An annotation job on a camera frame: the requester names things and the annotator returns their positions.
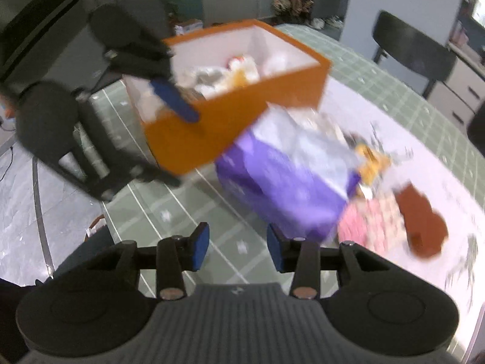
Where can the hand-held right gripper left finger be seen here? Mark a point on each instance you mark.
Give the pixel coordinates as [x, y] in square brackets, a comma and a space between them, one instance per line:
[200, 246]

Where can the orange cardboard box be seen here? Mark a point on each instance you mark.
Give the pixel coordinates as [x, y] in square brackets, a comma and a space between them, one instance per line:
[182, 148]

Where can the yellow snack packet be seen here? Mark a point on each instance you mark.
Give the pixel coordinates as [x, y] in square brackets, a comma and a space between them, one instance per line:
[373, 159]

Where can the purple tissue pack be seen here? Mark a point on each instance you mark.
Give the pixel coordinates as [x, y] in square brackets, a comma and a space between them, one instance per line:
[272, 182]

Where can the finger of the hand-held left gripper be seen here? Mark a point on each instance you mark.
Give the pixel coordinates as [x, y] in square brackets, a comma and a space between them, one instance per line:
[174, 99]
[100, 163]

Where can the pink and white crochet hat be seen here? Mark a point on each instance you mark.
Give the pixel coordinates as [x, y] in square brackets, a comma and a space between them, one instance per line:
[363, 223]

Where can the patterned ball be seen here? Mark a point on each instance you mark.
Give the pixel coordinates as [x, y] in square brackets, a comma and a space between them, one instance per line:
[282, 5]

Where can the white and blue carton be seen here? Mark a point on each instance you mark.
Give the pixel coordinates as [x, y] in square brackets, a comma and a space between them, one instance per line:
[188, 26]

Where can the white sneakers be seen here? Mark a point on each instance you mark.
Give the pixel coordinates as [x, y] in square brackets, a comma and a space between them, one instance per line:
[327, 22]

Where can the brown bear-shaped felt pad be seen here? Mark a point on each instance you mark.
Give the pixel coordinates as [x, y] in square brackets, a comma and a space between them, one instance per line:
[420, 220]

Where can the white drawer cabinet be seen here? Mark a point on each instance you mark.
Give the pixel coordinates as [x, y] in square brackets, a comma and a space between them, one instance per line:
[462, 91]

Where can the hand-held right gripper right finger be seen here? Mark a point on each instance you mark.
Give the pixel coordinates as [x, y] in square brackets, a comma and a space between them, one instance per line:
[275, 248]

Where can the white printed table runner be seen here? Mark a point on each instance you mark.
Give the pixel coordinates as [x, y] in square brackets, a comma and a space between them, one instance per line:
[416, 151]

